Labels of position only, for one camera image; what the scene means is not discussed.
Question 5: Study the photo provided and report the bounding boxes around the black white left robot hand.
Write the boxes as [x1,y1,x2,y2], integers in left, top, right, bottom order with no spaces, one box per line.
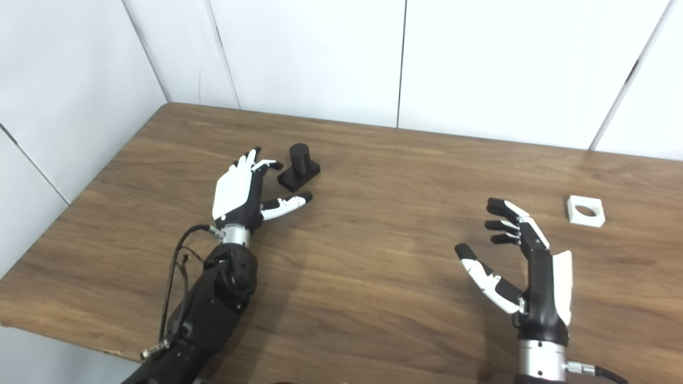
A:
[212,147,314,234]

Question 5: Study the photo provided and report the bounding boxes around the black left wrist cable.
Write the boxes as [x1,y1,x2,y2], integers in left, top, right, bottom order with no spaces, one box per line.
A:
[158,224,225,343]

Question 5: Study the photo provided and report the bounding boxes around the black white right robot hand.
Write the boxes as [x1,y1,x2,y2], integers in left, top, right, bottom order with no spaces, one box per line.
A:
[455,198,575,345]

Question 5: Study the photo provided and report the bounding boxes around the black peg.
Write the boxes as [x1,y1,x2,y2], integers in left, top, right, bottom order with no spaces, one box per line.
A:
[277,143,321,193]

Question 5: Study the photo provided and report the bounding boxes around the thin left arm wires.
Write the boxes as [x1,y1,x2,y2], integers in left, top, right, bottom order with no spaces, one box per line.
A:
[179,253,206,299]

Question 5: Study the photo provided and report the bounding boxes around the white square piece with hole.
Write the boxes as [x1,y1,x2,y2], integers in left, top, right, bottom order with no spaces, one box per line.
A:
[566,195,606,228]

